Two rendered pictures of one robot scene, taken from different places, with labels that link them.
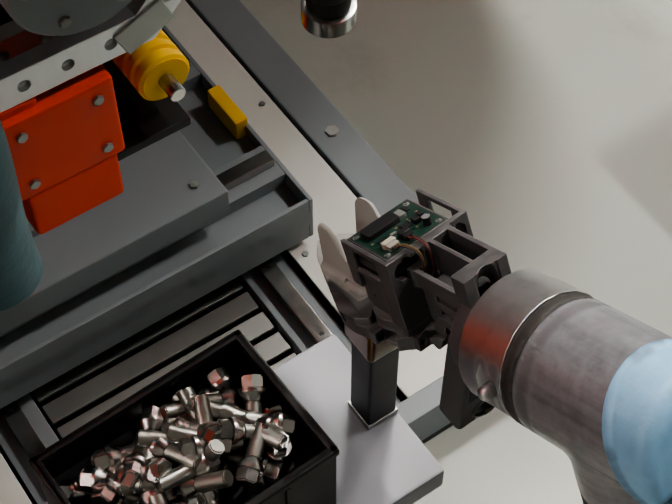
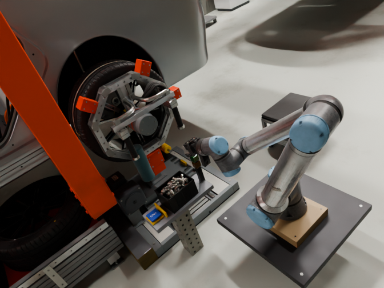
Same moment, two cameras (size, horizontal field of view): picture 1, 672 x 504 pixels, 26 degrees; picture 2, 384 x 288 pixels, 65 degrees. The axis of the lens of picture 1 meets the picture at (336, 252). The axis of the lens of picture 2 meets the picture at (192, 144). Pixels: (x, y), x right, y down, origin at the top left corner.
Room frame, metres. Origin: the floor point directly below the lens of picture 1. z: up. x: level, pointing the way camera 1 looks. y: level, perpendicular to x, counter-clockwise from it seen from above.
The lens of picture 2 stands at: (-0.78, -0.21, 1.72)
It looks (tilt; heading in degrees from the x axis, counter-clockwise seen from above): 35 degrees down; 7
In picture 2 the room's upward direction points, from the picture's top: 19 degrees counter-clockwise
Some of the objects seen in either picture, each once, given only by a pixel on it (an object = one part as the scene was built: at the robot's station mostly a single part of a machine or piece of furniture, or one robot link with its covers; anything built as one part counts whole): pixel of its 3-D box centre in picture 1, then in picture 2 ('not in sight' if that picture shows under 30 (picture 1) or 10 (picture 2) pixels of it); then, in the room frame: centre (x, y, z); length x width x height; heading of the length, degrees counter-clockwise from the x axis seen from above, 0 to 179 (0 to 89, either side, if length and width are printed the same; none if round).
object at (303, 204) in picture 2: not in sight; (287, 200); (0.35, -0.48, 0.40); 0.19 x 0.19 x 0.10
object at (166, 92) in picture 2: not in sight; (147, 89); (0.86, 0.13, 1.03); 0.19 x 0.18 x 0.11; 35
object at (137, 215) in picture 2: not in sight; (125, 194); (0.90, 0.59, 0.26); 0.42 x 0.18 x 0.35; 35
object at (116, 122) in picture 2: not in sight; (118, 106); (0.75, 0.29, 1.03); 0.19 x 0.18 x 0.11; 35
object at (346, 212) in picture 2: not in sight; (291, 228); (0.35, -0.48, 0.15); 0.60 x 0.60 x 0.30; 34
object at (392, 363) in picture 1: (375, 348); (198, 168); (0.62, -0.03, 0.55); 0.03 x 0.03 x 0.21; 35
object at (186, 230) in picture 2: not in sight; (185, 227); (0.49, 0.16, 0.21); 0.10 x 0.10 x 0.42; 35
